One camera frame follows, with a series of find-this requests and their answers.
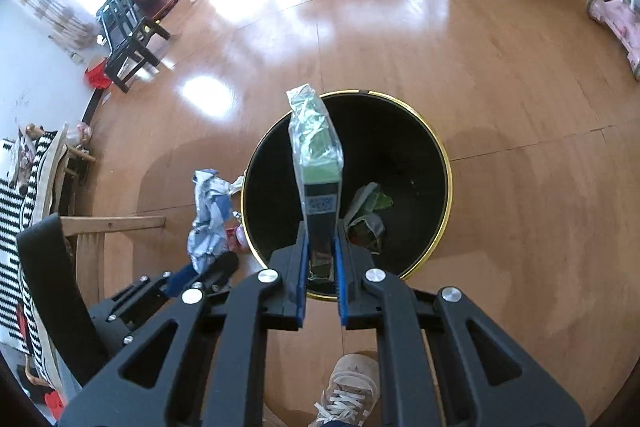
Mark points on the blue white wrapper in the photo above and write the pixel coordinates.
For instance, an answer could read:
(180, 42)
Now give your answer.
(210, 217)

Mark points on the light wooden chair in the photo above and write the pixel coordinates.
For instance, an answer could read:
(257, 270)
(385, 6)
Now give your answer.
(100, 227)

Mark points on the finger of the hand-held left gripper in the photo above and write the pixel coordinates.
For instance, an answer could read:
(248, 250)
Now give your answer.
(220, 268)

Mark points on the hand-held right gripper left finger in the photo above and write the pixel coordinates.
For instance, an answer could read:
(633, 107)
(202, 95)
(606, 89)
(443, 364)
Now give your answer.
(301, 287)

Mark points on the dark wooden stool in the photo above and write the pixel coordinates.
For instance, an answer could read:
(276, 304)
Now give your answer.
(135, 49)

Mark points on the grey green wrapper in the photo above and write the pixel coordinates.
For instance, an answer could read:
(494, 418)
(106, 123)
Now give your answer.
(367, 207)

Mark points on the black white striped cloth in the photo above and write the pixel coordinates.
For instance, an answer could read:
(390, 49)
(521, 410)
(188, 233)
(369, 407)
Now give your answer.
(15, 217)

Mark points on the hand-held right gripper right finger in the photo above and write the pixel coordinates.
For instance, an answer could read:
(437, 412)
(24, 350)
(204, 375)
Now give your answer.
(339, 287)

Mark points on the black bin with gold rim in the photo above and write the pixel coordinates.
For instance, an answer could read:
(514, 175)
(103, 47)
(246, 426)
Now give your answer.
(400, 147)

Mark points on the patterned beige curtain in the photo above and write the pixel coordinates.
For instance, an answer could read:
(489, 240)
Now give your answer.
(50, 7)

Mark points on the green box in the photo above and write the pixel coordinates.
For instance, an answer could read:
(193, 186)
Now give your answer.
(320, 167)

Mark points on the red cloth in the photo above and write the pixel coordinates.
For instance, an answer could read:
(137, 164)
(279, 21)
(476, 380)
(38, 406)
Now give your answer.
(55, 399)

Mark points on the person's right grey sneaker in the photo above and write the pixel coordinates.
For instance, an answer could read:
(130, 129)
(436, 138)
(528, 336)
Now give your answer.
(347, 387)

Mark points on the pink toy scooter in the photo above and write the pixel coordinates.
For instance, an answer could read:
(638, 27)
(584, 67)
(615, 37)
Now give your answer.
(625, 27)

